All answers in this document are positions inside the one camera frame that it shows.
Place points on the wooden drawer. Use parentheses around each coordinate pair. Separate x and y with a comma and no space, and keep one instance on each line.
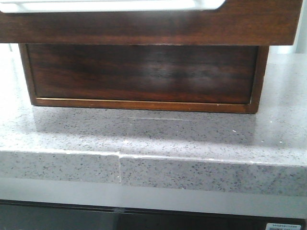
(235,23)
(204,74)

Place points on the dark wooden drawer cabinet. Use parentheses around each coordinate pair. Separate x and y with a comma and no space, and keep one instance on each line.
(245,108)

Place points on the white label sticker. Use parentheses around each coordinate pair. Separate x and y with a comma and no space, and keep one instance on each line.
(280,226)

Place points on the white tray insert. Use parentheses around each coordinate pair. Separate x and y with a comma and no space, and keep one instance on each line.
(40,6)

